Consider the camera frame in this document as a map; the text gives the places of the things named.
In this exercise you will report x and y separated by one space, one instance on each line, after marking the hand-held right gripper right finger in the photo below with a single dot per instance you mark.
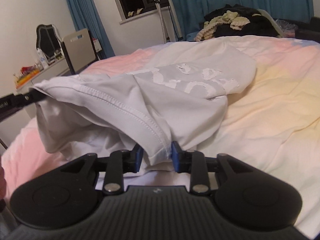
176 155

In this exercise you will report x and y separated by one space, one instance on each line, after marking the standing garment steamer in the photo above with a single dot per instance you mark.
162 17

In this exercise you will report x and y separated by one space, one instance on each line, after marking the white dressing table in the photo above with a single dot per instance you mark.
52 68

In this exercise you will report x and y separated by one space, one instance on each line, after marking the colourful clutter on dressing table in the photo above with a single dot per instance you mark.
26 74

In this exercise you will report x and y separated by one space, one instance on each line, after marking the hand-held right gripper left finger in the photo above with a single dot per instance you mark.
139 155

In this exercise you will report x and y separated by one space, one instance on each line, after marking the narrow blue curtain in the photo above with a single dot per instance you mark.
85 17

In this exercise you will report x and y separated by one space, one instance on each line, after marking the pile of black clothes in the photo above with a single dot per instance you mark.
260 27

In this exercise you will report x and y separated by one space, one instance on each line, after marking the cream items on windowsill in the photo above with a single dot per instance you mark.
135 13

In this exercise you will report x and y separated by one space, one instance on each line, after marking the wavy black-framed mirror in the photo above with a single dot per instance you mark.
47 41

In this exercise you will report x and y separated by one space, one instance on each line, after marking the tall white spray bottle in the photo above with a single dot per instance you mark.
43 58

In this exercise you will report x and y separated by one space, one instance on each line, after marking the white printed T-shirt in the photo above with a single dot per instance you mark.
175 92

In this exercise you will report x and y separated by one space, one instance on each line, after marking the cream ruffled knit garment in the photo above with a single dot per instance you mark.
212 25

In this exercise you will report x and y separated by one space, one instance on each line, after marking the white and black chair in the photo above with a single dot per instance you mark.
80 50

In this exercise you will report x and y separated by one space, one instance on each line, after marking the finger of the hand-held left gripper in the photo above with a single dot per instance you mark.
28 98

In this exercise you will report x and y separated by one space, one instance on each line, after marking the pastel rainbow duvet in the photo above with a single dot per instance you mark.
275 117

